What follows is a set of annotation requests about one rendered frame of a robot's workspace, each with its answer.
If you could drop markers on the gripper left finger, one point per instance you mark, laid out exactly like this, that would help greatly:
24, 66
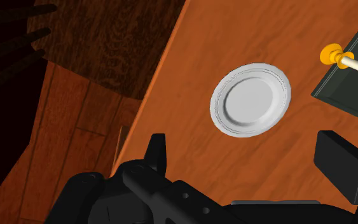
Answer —
154, 198

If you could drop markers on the yellow-tipped cream stick tool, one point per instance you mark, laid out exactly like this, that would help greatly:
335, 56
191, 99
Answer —
333, 55

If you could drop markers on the white round plate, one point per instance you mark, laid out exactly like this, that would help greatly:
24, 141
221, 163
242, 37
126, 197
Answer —
250, 100

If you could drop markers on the dark brown round rug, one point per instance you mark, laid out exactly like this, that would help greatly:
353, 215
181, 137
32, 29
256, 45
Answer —
104, 37

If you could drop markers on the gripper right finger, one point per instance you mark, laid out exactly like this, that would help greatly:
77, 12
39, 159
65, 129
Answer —
343, 161

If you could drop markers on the orange wooden table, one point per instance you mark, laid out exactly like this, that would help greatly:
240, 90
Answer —
197, 46

